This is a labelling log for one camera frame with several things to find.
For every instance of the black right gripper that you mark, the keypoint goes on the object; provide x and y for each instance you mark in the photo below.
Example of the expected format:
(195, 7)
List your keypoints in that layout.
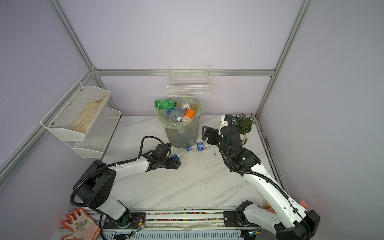
(212, 133)

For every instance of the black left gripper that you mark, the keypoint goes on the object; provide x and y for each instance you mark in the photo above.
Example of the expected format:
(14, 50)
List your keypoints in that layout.
(171, 165)

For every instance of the small blue label bottle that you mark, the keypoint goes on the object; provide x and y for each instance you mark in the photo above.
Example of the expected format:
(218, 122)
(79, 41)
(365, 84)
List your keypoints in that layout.
(180, 153)

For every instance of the orange label bottle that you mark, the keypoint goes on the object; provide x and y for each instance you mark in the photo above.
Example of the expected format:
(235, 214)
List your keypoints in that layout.
(190, 114)

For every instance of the green soda bottle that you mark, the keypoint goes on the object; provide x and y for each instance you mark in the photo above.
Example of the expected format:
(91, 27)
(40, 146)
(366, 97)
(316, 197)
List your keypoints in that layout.
(166, 104)

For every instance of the red white label bottle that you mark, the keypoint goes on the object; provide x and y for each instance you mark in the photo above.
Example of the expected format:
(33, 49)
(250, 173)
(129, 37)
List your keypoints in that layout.
(185, 105)

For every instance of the clear bottle blue label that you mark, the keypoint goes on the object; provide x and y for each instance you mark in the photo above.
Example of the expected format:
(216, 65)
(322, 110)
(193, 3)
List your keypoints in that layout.
(174, 115)

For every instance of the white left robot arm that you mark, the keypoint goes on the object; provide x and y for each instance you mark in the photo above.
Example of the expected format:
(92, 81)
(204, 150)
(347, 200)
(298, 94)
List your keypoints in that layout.
(93, 189)

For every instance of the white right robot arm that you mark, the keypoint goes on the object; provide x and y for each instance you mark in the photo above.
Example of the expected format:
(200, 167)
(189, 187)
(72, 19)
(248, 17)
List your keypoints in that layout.
(289, 220)

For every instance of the green lined trash bin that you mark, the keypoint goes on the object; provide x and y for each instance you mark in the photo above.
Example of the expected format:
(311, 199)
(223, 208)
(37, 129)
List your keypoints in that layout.
(182, 135)

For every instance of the potted green succulent plant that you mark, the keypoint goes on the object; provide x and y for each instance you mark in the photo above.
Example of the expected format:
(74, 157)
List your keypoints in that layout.
(244, 125)

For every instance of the beige cloth in shelf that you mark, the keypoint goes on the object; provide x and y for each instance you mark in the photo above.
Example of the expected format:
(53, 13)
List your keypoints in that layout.
(83, 122)

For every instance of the white two-tier mesh shelf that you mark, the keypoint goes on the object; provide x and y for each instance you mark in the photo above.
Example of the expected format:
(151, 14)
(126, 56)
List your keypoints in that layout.
(92, 144)

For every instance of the orange white work glove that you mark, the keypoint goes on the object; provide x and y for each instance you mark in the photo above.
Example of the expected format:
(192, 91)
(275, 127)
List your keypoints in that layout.
(81, 225)

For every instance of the pink watering can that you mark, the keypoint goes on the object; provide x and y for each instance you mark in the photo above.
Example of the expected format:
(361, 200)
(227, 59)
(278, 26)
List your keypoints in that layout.
(302, 203)

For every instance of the white wire wall basket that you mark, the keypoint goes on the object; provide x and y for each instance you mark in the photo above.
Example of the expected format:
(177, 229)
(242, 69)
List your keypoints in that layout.
(188, 81)

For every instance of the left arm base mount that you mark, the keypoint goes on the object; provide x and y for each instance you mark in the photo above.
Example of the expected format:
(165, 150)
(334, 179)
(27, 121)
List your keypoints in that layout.
(131, 221)

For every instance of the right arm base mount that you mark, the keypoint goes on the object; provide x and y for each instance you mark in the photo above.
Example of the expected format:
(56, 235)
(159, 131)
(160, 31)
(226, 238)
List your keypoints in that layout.
(237, 219)

